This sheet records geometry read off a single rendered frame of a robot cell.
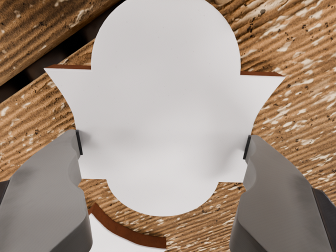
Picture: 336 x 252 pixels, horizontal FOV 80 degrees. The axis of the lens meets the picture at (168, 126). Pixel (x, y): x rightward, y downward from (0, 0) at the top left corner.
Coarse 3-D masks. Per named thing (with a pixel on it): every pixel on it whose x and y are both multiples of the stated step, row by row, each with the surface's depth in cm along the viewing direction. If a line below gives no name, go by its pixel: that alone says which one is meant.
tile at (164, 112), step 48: (144, 0) 9; (192, 0) 9; (96, 48) 10; (144, 48) 10; (192, 48) 10; (96, 96) 11; (144, 96) 11; (192, 96) 11; (240, 96) 11; (96, 144) 12; (144, 144) 12; (192, 144) 12; (240, 144) 12; (144, 192) 14; (192, 192) 14
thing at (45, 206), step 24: (48, 144) 10; (72, 144) 11; (24, 168) 8; (48, 168) 8; (72, 168) 9; (24, 192) 7; (48, 192) 7; (72, 192) 7; (0, 216) 6; (24, 216) 6; (48, 216) 6; (72, 216) 6; (0, 240) 6; (24, 240) 6; (48, 240) 6; (72, 240) 6
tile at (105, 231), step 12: (96, 204) 16; (96, 216) 16; (108, 216) 17; (96, 228) 16; (108, 228) 16; (120, 228) 17; (96, 240) 17; (108, 240) 17; (120, 240) 17; (132, 240) 17; (144, 240) 18; (156, 240) 18
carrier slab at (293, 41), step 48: (240, 0) 10; (288, 0) 10; (240, 48) 11; (288, 48) 11; (48, 96) 12; (288, 96) 12; (0, 144) 14; (288, 144) 14; (96, 192) 16; (240, 192) 16; (192, 240) 19
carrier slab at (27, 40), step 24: (0, 0) 10; (24, 0) 10; (48, 0) 10; (72, 0) 10; (96, 0) 10; (0, 24) 10; (24, 24) 10; (48, 24) 10; (72, 24) 10; (0, 48) 11; (24, 48) 11; (48, 48) 11; (0, 72) 11
